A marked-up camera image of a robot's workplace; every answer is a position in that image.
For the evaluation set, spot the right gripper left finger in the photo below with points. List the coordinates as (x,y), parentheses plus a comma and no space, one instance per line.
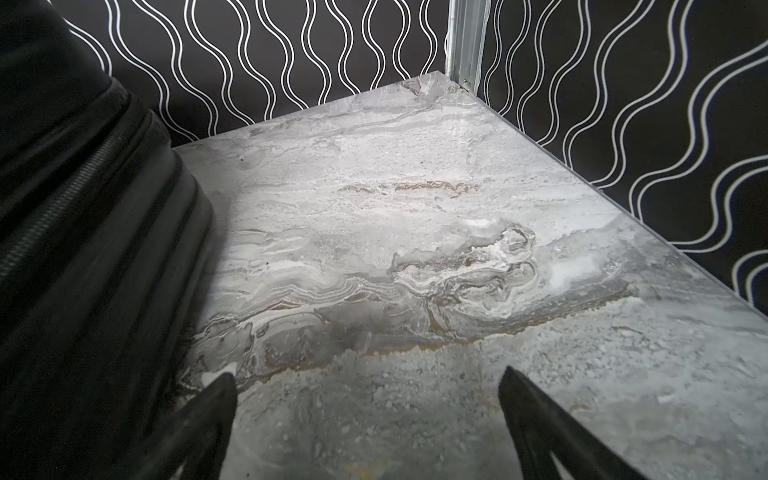
(194,441)

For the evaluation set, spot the black hard-shell suitcase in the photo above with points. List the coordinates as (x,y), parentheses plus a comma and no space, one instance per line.
(104,233)

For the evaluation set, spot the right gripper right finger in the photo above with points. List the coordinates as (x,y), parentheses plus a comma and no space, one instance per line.
(544,433)

